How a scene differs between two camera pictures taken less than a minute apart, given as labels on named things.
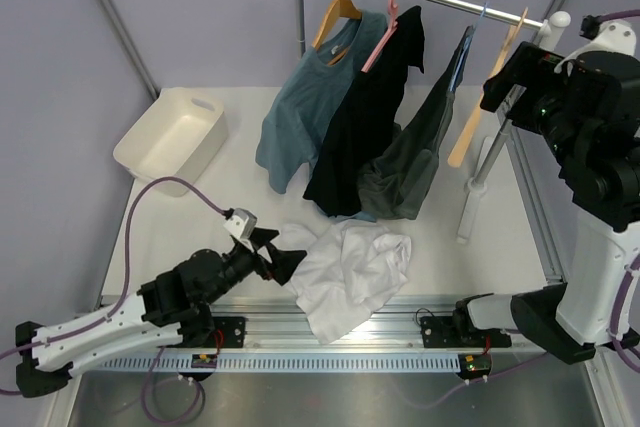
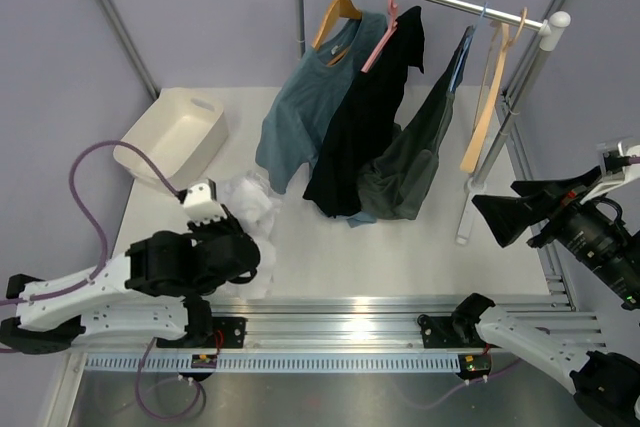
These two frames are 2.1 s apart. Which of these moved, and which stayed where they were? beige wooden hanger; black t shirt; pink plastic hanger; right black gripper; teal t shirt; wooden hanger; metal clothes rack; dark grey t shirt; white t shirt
Moved: beige wooden hanger; white t shirt; right black gripper
Stayed: black t shirt; metal clothes rack; teal t shirt; pink plastic hanger; wooden hanger; dark grey t shirt
